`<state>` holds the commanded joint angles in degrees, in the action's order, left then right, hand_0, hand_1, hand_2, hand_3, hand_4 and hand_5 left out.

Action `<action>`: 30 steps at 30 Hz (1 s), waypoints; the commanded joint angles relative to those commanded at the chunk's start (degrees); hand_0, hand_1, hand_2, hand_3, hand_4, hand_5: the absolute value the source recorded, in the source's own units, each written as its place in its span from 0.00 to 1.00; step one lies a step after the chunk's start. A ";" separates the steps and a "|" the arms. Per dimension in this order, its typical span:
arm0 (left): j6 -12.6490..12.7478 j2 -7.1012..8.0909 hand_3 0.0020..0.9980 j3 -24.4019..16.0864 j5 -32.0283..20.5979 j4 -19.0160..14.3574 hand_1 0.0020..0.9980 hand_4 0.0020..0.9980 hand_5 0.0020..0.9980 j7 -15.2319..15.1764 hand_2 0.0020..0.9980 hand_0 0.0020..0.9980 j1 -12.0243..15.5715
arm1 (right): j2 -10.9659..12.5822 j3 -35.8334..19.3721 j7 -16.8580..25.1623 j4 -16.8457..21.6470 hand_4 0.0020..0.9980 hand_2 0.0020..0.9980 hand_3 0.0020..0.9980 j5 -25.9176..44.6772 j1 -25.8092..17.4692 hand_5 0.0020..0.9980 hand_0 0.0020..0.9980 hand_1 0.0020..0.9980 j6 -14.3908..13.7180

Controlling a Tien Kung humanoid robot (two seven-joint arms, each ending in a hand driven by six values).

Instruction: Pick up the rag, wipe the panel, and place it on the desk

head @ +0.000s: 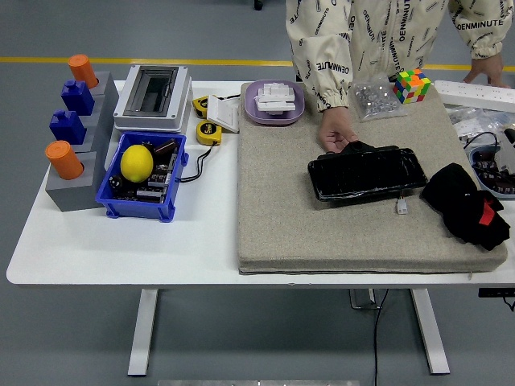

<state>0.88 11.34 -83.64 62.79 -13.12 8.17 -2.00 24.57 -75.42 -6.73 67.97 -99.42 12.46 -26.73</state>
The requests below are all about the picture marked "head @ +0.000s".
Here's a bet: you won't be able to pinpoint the person's right hand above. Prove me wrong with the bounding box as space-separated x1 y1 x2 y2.
317 107 358 154

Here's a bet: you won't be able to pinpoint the person's left hand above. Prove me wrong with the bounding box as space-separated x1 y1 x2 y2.
462 51 509 88

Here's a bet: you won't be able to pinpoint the black rag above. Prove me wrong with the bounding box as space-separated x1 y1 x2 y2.
419 162 511 252

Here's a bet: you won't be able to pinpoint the white power strip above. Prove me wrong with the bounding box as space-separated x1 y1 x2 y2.
434 80 515 113

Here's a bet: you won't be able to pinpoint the clear bag of metal nuts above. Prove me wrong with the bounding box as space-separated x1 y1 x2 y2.
348 74 410 123

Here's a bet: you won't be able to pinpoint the clear plastic bags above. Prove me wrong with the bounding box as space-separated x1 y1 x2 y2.
446 103 515 142

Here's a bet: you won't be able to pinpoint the white plastic parts pile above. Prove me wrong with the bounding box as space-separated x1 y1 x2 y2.
253 81 298 117

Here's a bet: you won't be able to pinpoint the colourful puzzle cube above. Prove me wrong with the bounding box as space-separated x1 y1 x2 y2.
392 68 432 105

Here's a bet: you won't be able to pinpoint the purple square bowl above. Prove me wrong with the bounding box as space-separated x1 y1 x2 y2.
244 79 306 127

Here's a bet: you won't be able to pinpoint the grey metal part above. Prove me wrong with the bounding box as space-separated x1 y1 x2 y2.
493 127 515 175

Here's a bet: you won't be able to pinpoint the beige fabric mat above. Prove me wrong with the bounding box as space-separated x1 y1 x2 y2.
236 82 509 277

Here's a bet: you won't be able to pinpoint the person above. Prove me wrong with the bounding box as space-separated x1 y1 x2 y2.
284 0 515 113

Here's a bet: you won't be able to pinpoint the blue rimmed parts tray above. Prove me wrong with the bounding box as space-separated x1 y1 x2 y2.
468 145 515 201

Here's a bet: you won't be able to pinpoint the yellow tape measure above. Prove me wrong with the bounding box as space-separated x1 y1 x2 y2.
192 95 211 119
196 119 224 146

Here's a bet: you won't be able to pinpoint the black electronic circuit parts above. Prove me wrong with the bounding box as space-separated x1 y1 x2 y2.
108 138 180 202

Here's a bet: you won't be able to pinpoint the yellow lemon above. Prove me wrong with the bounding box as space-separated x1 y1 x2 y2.
120 144 155 184

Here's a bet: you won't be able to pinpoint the blue plastic bin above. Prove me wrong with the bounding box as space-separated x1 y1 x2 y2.
94 130 190 224

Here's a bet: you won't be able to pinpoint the black table control box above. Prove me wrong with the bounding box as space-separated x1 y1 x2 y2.
478 287 515 313

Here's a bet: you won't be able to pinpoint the white table leg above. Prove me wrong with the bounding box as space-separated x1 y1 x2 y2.
410 288 451 376
127 288 159 377

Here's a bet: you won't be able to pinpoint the orange cylinder peg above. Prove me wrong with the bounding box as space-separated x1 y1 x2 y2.
67 54 100 89
44 140 84 181

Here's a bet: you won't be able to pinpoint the blue block peg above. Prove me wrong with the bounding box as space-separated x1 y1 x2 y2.
60 80 96 114
48 109 88 145

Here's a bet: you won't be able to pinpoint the grey stepped block holder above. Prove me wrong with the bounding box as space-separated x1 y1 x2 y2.
44 71 121 212

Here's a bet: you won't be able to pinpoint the thin black cable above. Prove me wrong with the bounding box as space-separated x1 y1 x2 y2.
466 131 502 152

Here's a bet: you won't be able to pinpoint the white wall switch plate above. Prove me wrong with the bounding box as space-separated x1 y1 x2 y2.
206 95 241 134

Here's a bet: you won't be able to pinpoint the black lanyard cord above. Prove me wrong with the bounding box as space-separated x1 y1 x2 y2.
179 144 214 184

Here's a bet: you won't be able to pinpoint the grey white electrical enclosure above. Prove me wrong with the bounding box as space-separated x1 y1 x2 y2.
113 64 193 134

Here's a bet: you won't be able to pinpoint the metal under-table bracket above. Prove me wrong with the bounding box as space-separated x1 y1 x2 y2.
348 288 382 310

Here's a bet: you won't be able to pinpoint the black hanging power cable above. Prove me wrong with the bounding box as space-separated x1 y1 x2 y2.
372 288 390 386

